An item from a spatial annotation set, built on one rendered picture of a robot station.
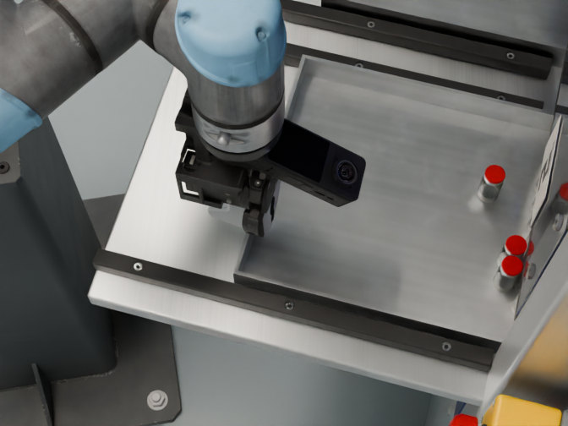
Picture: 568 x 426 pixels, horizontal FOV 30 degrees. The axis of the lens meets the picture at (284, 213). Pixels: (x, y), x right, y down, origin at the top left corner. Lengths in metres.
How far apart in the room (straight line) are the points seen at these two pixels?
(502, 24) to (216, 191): 0.44
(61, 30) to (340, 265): 0.42
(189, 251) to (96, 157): 1.09
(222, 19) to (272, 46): 0.04
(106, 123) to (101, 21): 1.40
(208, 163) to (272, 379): 1.06
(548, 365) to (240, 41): 0.35
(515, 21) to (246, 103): 0.52
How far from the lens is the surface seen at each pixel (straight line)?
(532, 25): 1.23
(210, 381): 1.95
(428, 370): 1.04
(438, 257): 1.08
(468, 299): 1.07
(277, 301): 1.03
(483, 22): 1.22
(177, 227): 1.09
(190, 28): 0.74
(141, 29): 0.80
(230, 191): 0.92
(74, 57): 0.78
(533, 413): 0.89
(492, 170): 1.08
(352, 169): 0.93
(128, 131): 2.17
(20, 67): 0.77
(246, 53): 0.73
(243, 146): 0.84
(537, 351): 0.84
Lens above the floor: 1.87
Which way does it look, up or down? 65 degrees down
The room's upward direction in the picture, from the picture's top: 1 degrees counter-clockwise
